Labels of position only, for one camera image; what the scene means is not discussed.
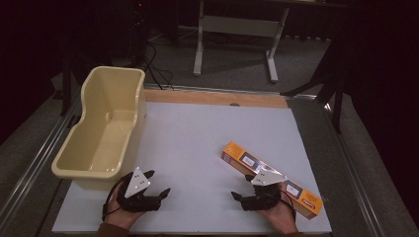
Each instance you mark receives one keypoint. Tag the black tripod stand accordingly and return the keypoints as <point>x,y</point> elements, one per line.
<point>332,89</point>

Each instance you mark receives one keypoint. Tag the cream plastic bin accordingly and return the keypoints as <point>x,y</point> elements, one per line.
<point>105,131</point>

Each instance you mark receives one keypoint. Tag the person's left hand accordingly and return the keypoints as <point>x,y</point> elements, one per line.
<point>119,215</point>

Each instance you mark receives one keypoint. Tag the white metal table frame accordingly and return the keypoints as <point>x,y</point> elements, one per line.
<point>240,26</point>

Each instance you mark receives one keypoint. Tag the person's right hand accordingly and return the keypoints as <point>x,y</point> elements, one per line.
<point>280,215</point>

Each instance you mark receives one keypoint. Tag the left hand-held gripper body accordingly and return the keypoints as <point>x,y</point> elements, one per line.
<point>136,184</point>

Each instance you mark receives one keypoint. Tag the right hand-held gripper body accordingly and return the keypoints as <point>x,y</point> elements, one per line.
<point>265,194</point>

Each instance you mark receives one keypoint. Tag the dark device with red light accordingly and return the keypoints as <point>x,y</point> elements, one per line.
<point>139,29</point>

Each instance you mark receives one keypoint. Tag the long orange box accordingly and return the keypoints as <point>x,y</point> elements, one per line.
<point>242,157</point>

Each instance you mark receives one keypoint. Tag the metal rail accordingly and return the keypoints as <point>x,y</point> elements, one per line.
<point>230,89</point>
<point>36,164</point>
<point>355,177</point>

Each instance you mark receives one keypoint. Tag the wooden board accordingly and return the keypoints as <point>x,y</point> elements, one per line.
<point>214,97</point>

